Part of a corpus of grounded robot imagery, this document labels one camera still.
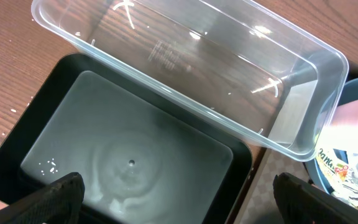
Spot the clear plastic bin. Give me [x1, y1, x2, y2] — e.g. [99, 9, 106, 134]
[31, 0, 349, 161]

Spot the black plastic bin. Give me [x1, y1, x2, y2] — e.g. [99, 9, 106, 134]
[0, 54, 252, 223]

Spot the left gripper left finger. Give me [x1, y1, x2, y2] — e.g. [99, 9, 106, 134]
[0, 172, 85, 224]

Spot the yellow foil snack wrapper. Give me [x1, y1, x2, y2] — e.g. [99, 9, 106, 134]
[316, 148, 358, 210]

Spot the dark blue plate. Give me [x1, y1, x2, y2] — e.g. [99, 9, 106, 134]
[303, 78, 358, 194]

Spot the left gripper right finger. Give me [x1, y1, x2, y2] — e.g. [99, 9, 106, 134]
[273, 172, 358, 224]

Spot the brown serving tray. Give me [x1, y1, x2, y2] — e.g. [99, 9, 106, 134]
[234, 149, 309, 224]

